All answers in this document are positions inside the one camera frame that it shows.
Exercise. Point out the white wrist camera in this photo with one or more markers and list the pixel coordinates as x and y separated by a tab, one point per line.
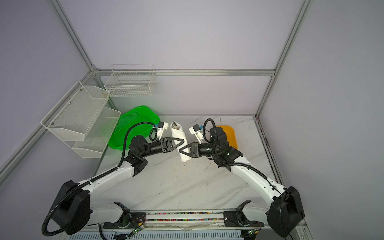
160	128
196	131

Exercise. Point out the upper white mesh shelf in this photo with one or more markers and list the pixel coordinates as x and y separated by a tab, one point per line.
72	118

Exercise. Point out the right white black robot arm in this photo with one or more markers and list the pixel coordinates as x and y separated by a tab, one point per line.
283	210

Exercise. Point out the yellow plastic tray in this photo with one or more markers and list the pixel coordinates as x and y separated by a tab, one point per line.
231	136

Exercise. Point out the lower white mesh shelf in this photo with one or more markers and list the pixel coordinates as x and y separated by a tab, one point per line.
97	139

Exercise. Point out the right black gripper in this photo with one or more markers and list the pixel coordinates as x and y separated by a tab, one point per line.
195	149

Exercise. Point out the white wire wall basket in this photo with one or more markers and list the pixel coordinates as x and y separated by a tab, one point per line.
131	81

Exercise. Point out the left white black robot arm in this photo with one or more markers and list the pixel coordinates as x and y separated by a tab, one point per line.
73	208

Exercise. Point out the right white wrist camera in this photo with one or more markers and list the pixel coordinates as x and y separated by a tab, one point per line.
196	131

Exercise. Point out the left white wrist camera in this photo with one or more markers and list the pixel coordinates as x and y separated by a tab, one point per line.
160	128

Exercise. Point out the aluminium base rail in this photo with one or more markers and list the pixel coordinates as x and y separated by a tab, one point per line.
178	225

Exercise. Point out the white mesh shelf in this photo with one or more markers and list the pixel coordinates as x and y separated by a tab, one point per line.
97	139
72	118

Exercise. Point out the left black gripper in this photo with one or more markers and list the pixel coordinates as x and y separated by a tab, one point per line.
166	144

